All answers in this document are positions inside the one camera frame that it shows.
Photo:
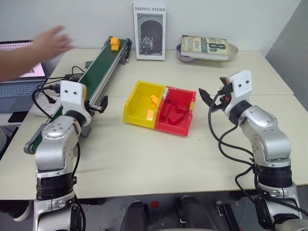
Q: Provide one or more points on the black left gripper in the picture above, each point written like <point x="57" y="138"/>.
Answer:
<point x="88" y="107"/>

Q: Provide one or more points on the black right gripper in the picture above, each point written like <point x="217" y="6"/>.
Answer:
<point x="223" y="96"/>

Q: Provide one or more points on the orange toy block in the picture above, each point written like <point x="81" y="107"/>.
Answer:
<point x="150" y="115"/>
<point x="154" y="100"/>
<point x="114" y="43"/>

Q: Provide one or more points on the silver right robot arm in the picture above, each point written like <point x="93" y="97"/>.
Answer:
<point x="267" y="134"/>

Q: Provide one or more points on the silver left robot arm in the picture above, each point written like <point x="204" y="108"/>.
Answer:
<point x="56" y="137"/>

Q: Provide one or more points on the green conveyor belt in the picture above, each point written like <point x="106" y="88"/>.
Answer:
<point x="101" y="65"/>

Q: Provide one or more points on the black power adapter with cable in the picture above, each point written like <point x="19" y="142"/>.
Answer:
<point x="73" y="77"/>

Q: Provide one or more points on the person's bare hand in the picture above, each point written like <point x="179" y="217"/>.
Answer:
<point x="51" y="43"/>

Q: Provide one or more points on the yellow plastic bin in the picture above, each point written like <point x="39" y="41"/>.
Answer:
<point x="138" y="106"/>

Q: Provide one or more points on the green confession book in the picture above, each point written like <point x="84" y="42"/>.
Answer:
<point x="204" y="48"/>

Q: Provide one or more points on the purple bowl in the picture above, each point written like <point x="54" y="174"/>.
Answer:
<point x="185" y="58"/>

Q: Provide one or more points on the beige bowl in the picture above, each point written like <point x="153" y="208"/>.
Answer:
<point x="233" y="51"/>

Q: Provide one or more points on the large red toy block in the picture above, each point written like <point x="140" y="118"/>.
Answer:
<point x="175" y="119"/>

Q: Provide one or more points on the red plastic bin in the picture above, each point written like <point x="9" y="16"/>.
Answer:
<point x="178" y="127"/>

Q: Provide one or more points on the white power strip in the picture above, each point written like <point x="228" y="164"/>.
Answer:
<point x="48" y="108"/>

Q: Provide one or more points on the graphic design book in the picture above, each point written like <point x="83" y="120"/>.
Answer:
<point x="149" y="31"/>

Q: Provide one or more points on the flat black pad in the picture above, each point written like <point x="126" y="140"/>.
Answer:
<point x="16" y="117"/>

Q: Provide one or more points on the grey laptop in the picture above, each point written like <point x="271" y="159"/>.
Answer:
<point x="14" y="93"/>

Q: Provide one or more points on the red floor marker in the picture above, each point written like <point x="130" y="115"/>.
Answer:
<point x="155" y="204"/>

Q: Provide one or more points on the dark rounded shape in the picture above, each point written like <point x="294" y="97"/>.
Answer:
<point x="196" y="214"/>
<point x="134" y="216"/>

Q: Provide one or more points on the black bar under table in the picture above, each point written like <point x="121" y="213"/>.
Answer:
<point x="227" y="216"/>

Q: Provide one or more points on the black and white shoe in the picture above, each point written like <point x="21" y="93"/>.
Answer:
<point x="14" y="209"/>

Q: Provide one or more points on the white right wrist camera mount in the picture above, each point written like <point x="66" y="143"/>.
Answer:
<point x="241" y="84"/>

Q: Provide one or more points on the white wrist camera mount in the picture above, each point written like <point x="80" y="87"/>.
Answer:
<point x="241" y="84"/>
<point x="72" y="96"/>

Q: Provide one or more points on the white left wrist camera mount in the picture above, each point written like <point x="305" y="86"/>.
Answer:
<point x="72" y="96"/>

